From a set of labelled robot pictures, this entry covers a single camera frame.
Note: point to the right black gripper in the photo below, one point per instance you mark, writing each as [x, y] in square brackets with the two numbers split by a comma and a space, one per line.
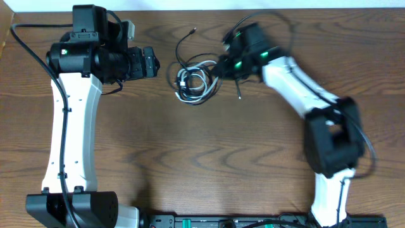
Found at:
[224, 64]

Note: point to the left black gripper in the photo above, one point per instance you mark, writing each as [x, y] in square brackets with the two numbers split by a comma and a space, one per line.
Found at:
[139, 63]

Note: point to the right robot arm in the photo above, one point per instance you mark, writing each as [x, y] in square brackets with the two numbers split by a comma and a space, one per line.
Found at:
[333, 138]

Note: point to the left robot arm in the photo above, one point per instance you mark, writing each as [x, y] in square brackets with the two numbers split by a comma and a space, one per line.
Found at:
[94, 53]

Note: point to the cardboard panel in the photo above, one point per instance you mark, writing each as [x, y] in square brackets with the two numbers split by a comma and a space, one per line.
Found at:
[6, 18]

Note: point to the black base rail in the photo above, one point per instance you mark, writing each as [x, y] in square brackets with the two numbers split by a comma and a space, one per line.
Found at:
[283, 220]

